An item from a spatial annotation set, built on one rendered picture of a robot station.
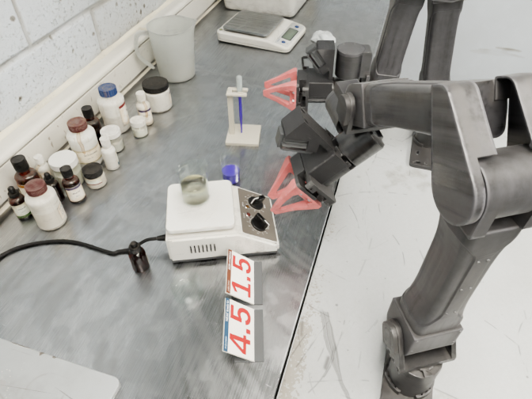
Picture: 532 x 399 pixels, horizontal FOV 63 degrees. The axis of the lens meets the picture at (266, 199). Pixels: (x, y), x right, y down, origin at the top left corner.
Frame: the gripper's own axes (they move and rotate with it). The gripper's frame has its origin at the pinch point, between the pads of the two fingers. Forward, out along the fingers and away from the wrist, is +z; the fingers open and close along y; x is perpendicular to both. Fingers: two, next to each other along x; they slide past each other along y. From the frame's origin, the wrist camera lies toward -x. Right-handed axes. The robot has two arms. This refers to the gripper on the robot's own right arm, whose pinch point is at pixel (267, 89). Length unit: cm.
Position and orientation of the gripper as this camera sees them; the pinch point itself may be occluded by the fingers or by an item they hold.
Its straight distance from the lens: 101.4
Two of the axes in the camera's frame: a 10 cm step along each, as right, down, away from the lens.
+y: -0.8, 7.0, -7.1
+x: 0.2, 7.1, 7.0
